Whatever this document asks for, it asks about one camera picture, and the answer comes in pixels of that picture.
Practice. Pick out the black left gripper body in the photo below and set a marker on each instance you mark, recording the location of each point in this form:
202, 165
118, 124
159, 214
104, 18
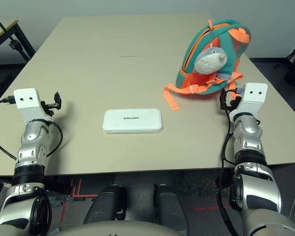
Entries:
49, 107

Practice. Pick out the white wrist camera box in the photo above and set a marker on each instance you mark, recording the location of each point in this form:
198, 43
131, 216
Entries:
254, 97
27, 98

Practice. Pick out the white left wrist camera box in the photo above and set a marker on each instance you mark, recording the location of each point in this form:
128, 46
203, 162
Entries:
27, 98

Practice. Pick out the dark robot left leg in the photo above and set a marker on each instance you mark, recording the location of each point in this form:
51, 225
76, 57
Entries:
105, 204

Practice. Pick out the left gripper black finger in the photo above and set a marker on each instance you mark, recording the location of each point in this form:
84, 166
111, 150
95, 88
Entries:
58, 100

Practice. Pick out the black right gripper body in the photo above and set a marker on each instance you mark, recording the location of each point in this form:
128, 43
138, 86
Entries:
233, 103

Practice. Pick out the teal and orange backpack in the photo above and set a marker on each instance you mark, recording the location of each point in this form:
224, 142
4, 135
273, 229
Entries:
206, 86

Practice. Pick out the dark robot right leg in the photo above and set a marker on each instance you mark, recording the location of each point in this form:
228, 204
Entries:
169, 206

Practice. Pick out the beige robot torso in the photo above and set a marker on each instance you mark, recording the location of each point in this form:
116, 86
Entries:
123, 229

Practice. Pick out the black framed side table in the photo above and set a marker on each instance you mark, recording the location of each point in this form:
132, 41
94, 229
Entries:
5, 25

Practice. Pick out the dark robot leg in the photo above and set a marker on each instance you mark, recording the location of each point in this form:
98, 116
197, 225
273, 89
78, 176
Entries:
169, 206
105, 204

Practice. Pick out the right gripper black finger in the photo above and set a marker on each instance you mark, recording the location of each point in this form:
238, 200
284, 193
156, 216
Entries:
223, 100

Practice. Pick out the white pencil case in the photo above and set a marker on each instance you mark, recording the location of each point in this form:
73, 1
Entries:
132, 123

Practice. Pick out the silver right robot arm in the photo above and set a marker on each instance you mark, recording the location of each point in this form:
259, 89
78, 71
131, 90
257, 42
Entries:
250, 132

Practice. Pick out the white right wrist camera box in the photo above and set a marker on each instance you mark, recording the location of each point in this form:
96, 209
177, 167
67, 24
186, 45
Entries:
254, 97

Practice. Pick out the grey white plush toy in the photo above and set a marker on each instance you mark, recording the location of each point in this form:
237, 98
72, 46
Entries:
209, 62

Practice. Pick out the black pole clamp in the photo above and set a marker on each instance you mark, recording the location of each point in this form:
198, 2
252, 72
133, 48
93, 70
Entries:
14, 45

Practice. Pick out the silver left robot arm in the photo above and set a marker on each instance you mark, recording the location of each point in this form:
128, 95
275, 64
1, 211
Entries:
29, 137

